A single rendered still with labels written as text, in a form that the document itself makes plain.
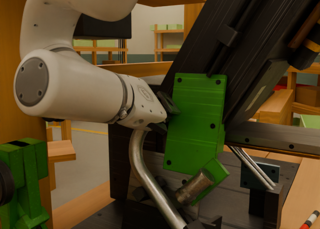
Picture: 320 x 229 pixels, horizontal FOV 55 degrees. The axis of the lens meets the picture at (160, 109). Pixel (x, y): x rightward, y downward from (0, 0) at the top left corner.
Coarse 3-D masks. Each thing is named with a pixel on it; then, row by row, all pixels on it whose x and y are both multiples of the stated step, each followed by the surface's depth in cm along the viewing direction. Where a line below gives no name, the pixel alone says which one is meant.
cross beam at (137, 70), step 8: (112, 64) 107; (120, 64) 107; (128, 64) 110; (136, 64) 114; (144, 64) 119; (152, 64) 124; (160, 64) 129; (168, 64) 135; (120, 72) 106; (128, 72) 110; (136, 72) 114; (144, 72) 119; (152, 72) 124; (160, 72) 130
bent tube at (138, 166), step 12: (168, 96) 66; (168, 108) 62; (132, 132) 67; (144, 132) 66; (132, 144) 66; (132, 156) 66; (132, 168) 66; (144, 168) 65; (144, 180) 64; (156, 192) 62; (156, 204) 62; (168, 204) 61; (168, 216) 60; (180, 216) 61; (180, 228) 59
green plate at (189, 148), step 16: (176, 80) 66; (192, 80) 64; (208, 80) 63; (224, 80) 61; (176, 96) 66; (192, 96) 64; (208, 96) 62; (224, 96) 61; (192, 112) 64; (208, 112) 62; (176, 128) 65; (192, 128) 63; (208, 128) 62; (176, 144) 65; (192, 144) 63; (208, 144) 61; (176, 160) 64; (192, 160) 63; (208, 160) 61
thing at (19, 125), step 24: (0, 0) 59; (24, 0) 63; (0, 24) 59; (192, 24) 141; (0, 48) 59; (0, 72) 60; (0, 96) 60; (0, 120) 61; (24, 120) 65; (0, 144) 61; (48, 168) 72; (48, 192) 73
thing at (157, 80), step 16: (144, 80) 84; (160, 80) 84; (112, 128) 84; (128, 128) 81; (112, 144) 85; (128, 144) 82; (144, 144) 79; (160, 144) 77; (112, 160) 86; (128, 160) 83; (112, 176) 87; (128, 176) 84; (112, 192) 88
